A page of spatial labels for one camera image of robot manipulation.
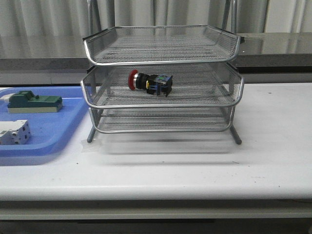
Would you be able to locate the red emergency stop button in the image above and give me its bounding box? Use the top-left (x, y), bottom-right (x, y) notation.
top-left (128, 69), bottom-right (173, 97)

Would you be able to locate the blue plastic tray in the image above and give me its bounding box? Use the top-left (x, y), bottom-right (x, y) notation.
top-left (0, 86), bottom-right (87, 157)

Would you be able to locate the grey stone counter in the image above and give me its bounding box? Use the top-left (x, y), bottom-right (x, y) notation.
top-left (0, 33), bottom-right (312, 87)

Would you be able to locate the white circuit breaker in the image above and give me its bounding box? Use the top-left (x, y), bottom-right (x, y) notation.
top-left (0, 120), bottom-right (31, 145)

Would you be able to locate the green and beige switch module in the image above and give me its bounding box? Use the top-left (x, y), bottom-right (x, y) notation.
top-left (0, 91), bottom-right (63, 114)

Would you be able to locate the grey table frame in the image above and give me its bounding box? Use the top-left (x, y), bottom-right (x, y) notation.
top-left (0, 200), bottom-right (312, 220)

